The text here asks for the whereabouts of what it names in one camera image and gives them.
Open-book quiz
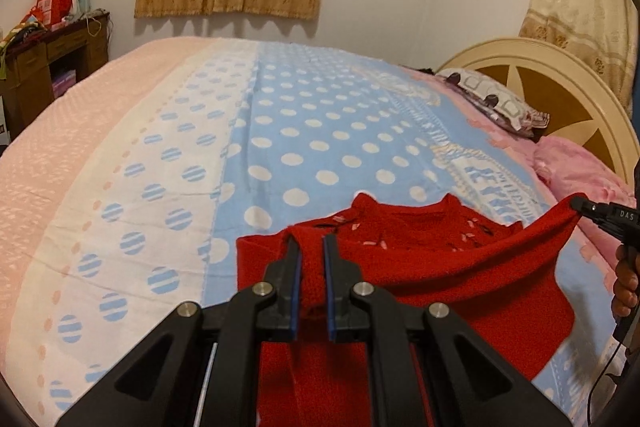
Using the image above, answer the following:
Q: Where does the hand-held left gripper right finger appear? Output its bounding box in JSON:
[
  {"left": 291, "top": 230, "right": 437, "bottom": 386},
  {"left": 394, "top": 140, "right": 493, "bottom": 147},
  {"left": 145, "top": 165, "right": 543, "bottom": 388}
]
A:
[{"left": 322, "top": 234, "right": 576, "bottom": 427}]

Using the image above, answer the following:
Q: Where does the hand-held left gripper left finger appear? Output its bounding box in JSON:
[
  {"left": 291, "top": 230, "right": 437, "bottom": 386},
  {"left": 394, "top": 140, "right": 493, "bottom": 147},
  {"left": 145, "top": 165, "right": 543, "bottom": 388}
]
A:
[{"left": 55, "top": 232, "right": 303, "bottom": 427}]

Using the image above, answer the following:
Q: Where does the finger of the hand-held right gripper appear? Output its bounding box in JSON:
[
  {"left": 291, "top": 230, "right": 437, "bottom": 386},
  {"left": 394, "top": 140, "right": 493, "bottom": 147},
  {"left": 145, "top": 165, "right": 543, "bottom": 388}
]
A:
[{"left": 570, "top": 193, "right": 610, "bottom": 227}]

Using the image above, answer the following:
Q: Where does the red embroidered sweater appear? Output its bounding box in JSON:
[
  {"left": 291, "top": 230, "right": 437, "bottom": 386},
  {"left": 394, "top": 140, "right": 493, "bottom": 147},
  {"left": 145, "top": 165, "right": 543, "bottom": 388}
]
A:
[{"left": 235, "top": 192, "right": 583, "bottom": 427}]

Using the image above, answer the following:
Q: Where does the person's right hand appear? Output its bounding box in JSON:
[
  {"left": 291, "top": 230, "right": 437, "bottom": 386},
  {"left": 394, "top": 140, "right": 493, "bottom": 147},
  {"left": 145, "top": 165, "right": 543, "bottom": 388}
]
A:
[{"left": 614, "top": 243, "right": 640, "bottom": 323}]

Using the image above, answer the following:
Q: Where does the pink folded quilt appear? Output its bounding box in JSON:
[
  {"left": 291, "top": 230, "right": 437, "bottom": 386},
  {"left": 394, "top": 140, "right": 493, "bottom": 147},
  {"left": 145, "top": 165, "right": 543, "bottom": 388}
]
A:
[{"left": 532, "top": 136, "right": 637, "bottom": 218}]

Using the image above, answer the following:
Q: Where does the patterned pillow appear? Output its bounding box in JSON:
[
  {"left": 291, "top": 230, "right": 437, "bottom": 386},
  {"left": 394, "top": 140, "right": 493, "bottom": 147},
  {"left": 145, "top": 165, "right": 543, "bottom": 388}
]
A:
[{"left": 436, "top": 68, "right": 551, "bottom": 138}]

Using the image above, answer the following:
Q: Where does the cream wooden headboard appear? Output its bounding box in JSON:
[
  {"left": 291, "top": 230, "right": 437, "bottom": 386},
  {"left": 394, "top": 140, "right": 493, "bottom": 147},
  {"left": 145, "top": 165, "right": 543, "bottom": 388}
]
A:
[{"left": 436, "top": 38, "right": 640, "bottom": 188}]

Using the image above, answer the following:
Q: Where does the polka dot bed sheet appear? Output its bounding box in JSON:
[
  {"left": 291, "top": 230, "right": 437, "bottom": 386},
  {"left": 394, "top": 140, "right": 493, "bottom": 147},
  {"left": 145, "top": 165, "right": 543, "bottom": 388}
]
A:
[{"left": 0, "top": 36, "right": 640, "bottom": 418}]

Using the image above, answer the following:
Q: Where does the purple box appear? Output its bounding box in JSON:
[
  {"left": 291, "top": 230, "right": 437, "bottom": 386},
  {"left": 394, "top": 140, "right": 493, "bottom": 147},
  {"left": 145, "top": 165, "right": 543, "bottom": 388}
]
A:
[{"left": 52, "top": 69, "right": 77, "bottom": 98}]

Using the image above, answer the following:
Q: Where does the dark wooden desk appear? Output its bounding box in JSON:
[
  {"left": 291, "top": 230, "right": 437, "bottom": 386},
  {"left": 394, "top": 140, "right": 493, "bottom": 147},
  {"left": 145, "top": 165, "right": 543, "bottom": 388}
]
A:
[{"left": 0, "top": 9, "right": 111, "bottom": 140}]

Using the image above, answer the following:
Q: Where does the red gift bag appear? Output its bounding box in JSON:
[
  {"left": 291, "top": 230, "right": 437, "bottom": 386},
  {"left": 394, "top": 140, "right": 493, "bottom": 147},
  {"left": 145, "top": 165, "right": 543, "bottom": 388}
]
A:
[{"left": 35, "top": 0, "right": 73, "bottom": 28}]

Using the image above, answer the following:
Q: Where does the striped green yellow scarf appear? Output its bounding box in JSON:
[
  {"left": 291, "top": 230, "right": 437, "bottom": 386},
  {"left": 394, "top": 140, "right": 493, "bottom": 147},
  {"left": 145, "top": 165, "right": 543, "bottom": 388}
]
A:
[{"left": 0, "top": 19, "right": 46, "bottom": 52}]

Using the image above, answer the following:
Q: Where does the black cable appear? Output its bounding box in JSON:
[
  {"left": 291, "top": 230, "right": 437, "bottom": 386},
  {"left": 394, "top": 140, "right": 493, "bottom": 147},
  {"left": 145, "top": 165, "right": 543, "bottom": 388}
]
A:
[{"left": 589, "top": 317, "right": 633, "bottom": 427}]

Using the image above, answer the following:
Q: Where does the white cable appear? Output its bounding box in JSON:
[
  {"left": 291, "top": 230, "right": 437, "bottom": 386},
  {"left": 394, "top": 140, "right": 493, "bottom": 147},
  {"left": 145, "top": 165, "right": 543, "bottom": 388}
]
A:
[{"left": 86, "top": 13, "right": 110, "bottom": 38}]

